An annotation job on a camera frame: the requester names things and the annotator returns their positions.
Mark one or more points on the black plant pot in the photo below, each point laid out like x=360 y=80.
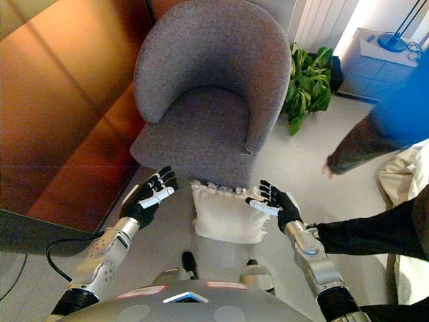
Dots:
x=336 y=73

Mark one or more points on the grey robot torso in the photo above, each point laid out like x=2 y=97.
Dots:
x=187 y=307

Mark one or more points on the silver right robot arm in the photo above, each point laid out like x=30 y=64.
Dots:
x=318 y=265

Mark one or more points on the blue lamp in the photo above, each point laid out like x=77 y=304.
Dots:
x=391 y=42

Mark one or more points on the white fringed pillow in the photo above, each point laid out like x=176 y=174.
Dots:
x=224 y=218

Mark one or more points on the brown wooden cabinet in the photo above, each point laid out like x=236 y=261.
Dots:
x=60 y=117

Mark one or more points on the black right robot foot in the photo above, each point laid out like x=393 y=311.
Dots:
x=252 y=262

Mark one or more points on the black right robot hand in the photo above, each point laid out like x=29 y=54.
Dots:
x=288 y=209

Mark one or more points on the bare person hand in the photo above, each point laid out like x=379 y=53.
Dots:
x=330 y=171

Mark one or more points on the small grey remote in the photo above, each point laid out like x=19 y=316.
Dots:
x=370 y=37

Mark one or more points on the grey fabric armchair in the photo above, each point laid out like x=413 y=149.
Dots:
x=207 y=67

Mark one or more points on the black robot foot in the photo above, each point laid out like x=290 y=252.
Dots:
x=188 y=261
x=252 y=262

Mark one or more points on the person forearm brown sleeve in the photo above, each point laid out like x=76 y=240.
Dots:
x=362 y=144

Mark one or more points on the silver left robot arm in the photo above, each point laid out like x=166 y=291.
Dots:
x=100 y=255

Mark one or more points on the silver right robot leg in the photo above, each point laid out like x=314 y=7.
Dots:
x=256 y=276

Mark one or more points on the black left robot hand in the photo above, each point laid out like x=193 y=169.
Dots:
x=140 y=209

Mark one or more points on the blue person shirt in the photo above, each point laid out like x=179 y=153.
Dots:
x=405 y=110

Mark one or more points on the person arm black sleeve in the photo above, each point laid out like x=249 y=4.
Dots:
x=378 y=231

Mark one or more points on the white drawer cabinet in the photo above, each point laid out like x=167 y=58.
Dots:
x=375 y=73

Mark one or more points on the green leafy houseplant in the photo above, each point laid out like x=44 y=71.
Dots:
x=306 y=84

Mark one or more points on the black left robot foot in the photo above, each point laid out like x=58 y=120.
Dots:
x=188 y=261

